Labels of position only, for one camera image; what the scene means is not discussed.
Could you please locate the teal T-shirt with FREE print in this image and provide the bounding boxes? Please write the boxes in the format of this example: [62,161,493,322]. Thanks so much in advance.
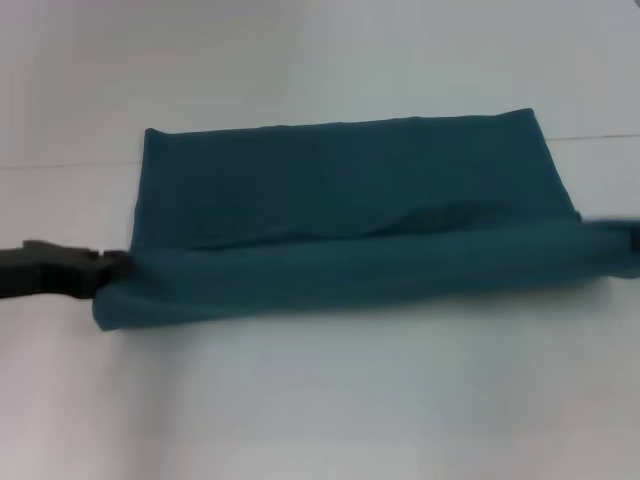
[92,105,640,334]

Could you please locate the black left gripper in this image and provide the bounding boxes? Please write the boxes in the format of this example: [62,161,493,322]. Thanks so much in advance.
[0,239,135,302]

